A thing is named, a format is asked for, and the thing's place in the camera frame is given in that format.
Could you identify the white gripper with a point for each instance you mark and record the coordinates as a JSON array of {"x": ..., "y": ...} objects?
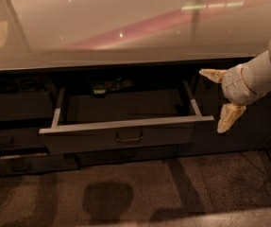
[{"x": 233, "y": 85}]

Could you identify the dark drawer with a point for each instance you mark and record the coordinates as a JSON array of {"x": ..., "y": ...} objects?
[
  {"x": 22, "y": 106},
  {"x": 13, "y": 139},
  {"x": 36, "y": 163},
  {"x": 132, "y": 118},
  {"x": 125, "y": 155}
]

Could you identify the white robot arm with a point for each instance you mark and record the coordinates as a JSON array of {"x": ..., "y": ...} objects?
[{"x": 261, "y": 72}]

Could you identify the items in left drawer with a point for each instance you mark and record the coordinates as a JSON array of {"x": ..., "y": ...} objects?
[{"x": 21, "y": 85}]

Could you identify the dark cabinet door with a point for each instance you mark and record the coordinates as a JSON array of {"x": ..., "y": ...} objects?
[{"x": 250, "y": 131}]

